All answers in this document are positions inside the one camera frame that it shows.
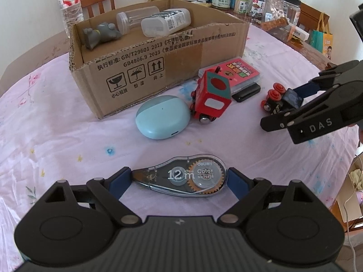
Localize white plastic bottle green label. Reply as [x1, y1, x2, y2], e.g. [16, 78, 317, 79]
[141, 8, 192, 37]

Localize pink card case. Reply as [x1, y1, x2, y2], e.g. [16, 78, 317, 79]
[199, 57, 261, 91]

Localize clear plastic jar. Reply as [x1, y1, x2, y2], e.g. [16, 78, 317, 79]
[116, 6, 161, 32]

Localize green yellow shopping bag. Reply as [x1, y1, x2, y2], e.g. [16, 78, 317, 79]
[309, 13, 334, 61]

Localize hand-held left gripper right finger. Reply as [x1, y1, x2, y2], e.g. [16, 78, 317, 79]
[217, 167, 313, 227]

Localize black toy train red wheels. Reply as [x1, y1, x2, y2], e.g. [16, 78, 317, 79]
[262, 82, 304, 117]

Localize correction tape dispenser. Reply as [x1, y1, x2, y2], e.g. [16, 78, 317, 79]
[131, 153, 227, 197]

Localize orange snack box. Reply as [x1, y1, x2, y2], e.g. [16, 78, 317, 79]
[261, 17, 290, 33]

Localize clear water bottle red label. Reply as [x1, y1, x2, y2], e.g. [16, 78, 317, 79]
[58, 0, 84, 39]

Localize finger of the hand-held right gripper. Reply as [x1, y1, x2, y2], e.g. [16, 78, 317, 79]
[260, 89, 343, 133]
[293, 60, 360, 100]

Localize light blue earbuds case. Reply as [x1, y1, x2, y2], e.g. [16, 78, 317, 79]
[135, 95, 190, 140]

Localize small white box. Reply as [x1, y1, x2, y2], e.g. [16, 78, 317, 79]
[292, 25, 309, 41]

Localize white cable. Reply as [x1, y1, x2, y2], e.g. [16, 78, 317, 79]
[343, 153, 363, 262]

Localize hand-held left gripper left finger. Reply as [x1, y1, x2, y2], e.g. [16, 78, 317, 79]
[42, 167, 142, 227]

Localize pink floral cloth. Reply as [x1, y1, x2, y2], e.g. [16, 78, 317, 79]
[0, 24, 361, 233]

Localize red toy train car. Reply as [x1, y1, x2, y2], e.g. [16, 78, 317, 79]
[189, 66, 232, 124]

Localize large clear jar black lid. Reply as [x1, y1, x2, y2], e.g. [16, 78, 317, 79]
[262, 0, 301, 43]

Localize stack of papers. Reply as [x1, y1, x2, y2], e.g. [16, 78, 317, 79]
[184, 0, 213, 7]

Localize black flat box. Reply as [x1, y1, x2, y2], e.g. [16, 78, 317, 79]
[231, 83, 261, 102]

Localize green lidded canister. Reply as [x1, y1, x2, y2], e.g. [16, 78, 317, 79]
[233, 0, 251, 15]

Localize grey animal toy figure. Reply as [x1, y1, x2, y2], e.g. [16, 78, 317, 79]
[82, 22, 124, 51]

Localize cardboard box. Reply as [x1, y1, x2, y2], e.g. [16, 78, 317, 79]
[69, 0, 250, 119]

